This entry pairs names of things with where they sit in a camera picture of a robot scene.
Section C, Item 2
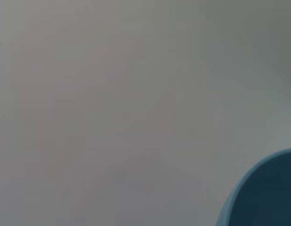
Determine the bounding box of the blue bowl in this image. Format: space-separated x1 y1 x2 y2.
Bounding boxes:
215 147 291 226

